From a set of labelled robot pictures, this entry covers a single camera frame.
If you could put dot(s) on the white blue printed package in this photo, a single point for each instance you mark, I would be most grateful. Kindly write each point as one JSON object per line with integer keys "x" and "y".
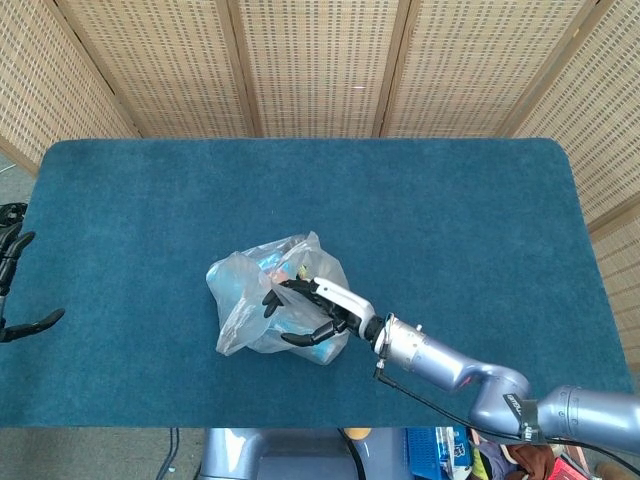
{"x": 455, "y": 450}

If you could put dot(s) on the blue printed carton box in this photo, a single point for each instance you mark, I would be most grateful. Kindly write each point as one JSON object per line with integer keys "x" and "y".
{"x": 272, "y": 260}

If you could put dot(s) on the red flat item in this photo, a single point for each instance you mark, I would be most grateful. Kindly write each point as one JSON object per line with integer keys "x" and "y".
{"x": 570, "y": 467}

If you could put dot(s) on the blue carpet table cover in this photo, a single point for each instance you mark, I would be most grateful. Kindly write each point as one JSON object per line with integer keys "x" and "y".
{"x": 400, "y": 225}

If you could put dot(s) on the clear plastic shopping bag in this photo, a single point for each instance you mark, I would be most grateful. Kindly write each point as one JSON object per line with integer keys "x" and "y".
{"x": 235, "y": 280}

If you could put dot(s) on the blue grey robot torso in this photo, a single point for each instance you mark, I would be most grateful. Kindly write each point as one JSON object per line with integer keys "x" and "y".
{"x": 280, "y": 455}

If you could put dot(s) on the yellow packaged item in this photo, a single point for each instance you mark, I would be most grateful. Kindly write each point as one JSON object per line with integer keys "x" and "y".
{"x": 303, "y": 272}

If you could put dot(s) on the orange round knob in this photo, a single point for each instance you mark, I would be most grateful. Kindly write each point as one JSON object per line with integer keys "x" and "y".
{"x": 357, "y": 433}

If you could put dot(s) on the blue plastic basket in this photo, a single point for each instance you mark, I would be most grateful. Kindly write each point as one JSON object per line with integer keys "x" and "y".
{"x": 420, "y": 447}

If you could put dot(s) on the brown cloth bundle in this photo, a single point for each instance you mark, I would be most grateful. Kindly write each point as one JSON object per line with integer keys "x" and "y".
{"x": 530, "y": 460}

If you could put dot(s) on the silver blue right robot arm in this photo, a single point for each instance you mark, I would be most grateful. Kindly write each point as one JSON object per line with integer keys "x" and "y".
{"x": 430, "y": 355}

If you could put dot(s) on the woven bamboo folding screen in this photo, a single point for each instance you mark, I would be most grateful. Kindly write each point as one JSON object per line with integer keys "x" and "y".
{"x": 320, "y": 65}

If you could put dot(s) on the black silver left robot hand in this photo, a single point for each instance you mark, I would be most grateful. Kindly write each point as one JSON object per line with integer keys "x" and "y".
{"x": 12, "y": 250}

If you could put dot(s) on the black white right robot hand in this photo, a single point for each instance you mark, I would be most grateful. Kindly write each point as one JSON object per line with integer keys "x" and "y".
{"x": 345, "y": 300}

